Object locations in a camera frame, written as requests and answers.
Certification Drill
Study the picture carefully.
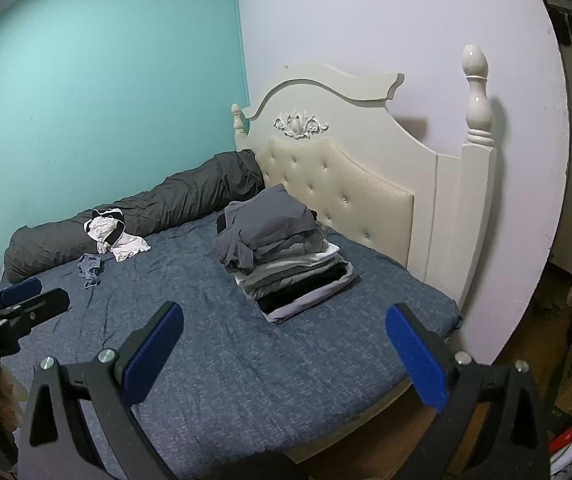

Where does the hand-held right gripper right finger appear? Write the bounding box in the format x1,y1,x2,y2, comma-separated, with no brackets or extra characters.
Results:
385,302,552,480

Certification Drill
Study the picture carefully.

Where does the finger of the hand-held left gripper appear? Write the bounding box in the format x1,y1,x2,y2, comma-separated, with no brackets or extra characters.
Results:
0,277,44,312
0,288,71,333

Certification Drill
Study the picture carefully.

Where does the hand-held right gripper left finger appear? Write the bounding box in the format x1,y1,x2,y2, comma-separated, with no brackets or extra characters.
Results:
18,301,185,480

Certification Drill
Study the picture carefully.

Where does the stack of clothes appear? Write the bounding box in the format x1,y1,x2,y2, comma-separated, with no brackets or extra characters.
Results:
216,210,355,325

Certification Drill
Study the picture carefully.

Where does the grey shirt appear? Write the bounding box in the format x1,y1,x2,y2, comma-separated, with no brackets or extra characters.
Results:
214,183,319,270

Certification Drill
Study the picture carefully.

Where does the small blue crumpled cloth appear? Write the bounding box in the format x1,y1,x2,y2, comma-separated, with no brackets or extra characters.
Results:
76,254,104,289

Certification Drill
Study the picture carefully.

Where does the blue patterned bed sheet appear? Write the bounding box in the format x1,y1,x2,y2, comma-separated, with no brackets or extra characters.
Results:
0,212,462,480

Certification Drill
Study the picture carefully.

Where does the white and black garment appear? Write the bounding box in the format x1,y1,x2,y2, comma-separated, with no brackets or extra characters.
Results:
84,208,151,263

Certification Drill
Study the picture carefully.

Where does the dark grey rolled duvet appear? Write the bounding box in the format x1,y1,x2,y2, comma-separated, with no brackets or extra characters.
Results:
4,149,267,283

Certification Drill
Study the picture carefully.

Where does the cream bed headboard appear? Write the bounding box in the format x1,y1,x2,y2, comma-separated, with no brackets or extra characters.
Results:
230,44,498,311

